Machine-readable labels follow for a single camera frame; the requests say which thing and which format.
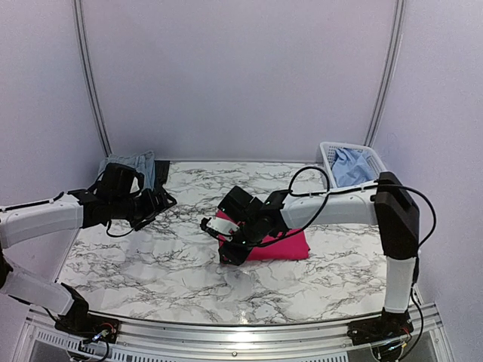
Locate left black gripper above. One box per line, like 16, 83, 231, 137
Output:
111, 185, 177, 231

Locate magenta t-shirt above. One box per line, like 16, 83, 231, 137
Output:
214, 210, 311, 263

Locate light blue shirt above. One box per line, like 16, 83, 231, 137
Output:
331, 148, 376, 187

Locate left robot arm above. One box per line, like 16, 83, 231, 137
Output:
1, 161, 177, 336

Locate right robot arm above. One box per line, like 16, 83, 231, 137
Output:
205, 171, 435, 338

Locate white plastic laundry basket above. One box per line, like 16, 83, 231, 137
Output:
319, 142, 387, 188

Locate folded black garment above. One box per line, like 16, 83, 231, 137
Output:
154, 160, 171, 189

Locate folded light blue jeans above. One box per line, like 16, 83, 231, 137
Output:
98, 151, 155, 189

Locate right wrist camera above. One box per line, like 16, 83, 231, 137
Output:
200, 217, 239, 242

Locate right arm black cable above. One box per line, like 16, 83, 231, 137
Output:
260, 165, 438, 250

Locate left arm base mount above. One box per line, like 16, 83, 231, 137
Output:
54, 314, 120, 344

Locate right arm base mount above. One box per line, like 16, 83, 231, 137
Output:
347, 316, 414, 345

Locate left wall aluminium profile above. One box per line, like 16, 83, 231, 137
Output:
72, 0, 112, 157

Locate wall aluminium profile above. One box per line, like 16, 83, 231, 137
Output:
364, 0, 407, 147
72, 0, 112, 157

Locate right wall aluminium profile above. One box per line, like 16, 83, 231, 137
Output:
364, 0, 407, 147

